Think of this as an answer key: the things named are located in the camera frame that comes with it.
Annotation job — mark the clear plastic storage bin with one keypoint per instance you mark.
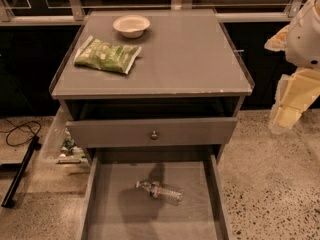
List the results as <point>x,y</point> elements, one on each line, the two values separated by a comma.
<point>59,150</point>

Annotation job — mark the grey drawer cabinet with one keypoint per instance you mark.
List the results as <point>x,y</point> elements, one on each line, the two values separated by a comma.
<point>188,68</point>

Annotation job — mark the grey top drawer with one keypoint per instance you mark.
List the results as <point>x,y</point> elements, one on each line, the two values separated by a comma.
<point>137,132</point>

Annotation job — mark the round metal drawer knob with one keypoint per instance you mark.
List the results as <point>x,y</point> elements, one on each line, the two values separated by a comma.
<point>154,135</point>

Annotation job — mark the metal railing frame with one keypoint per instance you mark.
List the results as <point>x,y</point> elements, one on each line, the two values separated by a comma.
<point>69,12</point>

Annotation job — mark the clear plastic water bottle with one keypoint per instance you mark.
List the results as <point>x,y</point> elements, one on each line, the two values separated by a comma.
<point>160,191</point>

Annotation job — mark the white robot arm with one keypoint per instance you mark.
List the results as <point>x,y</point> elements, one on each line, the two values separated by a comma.
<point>316,4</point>

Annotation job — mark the open grey middle drawer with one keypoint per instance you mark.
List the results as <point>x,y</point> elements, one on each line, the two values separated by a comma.
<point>114,209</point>

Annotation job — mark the green chip bag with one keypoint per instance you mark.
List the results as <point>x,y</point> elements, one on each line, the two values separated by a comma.
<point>98,54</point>

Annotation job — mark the black metal stand leg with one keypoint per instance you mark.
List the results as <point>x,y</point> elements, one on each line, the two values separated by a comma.
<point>8,201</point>

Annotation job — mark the white paper bowl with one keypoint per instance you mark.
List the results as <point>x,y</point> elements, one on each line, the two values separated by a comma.
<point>131,26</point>

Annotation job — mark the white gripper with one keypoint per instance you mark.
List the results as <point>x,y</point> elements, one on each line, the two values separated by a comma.
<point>304,39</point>

